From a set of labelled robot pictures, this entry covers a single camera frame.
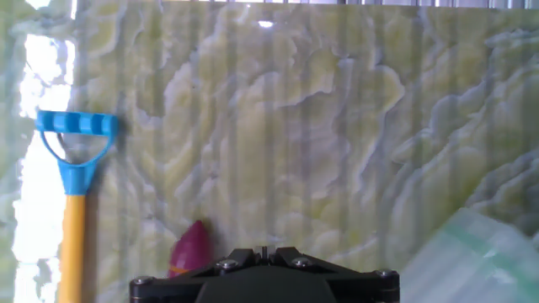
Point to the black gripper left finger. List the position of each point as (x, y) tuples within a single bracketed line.
[(168, 288)]

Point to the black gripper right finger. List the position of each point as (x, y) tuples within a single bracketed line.
[(362, 286)]

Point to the blue and yellow toy shovel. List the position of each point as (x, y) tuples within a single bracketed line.
[(72, 235)]

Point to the maroon toy rugby ball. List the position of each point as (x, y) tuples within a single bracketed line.
[(191, 250)]

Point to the translucent plastic tip box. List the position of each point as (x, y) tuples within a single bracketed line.
[(476, 265)]

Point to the green marbled table mat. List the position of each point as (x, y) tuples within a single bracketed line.
[(295, 126)]

